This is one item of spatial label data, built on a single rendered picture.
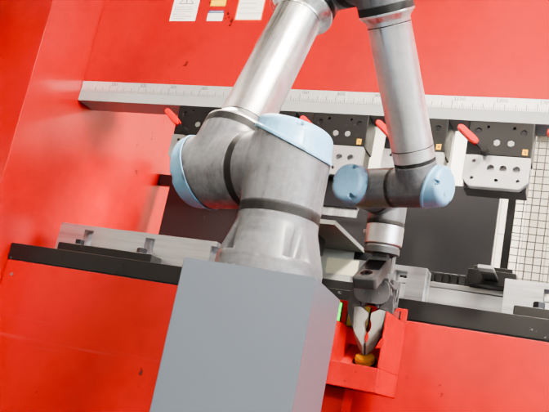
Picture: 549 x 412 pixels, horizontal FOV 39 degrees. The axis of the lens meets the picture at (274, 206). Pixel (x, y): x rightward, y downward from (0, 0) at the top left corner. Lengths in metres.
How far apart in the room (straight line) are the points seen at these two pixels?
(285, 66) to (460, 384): 0.77
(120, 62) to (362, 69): 0.74
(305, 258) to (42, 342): 1.17
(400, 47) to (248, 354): 0.61
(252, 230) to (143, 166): 1.70
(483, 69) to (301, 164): 1.00
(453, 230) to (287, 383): 1.51
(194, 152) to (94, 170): 1.32
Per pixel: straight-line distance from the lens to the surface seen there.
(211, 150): 1.14
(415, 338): 1.69
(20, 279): 2.16
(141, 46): 2.35
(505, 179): 1.86
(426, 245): 2.40
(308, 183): 1.05
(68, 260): 2.08
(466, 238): 2.39
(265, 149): 1.06
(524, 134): 1.90
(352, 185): 1.43
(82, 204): 2.43
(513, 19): 2.03
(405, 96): 1.34
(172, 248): 2.07
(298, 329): 0.95
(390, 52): 1.33
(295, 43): 1.29
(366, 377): 1.45
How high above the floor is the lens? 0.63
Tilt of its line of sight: 13 degrees up
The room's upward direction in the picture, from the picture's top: 11 degrees clockwise
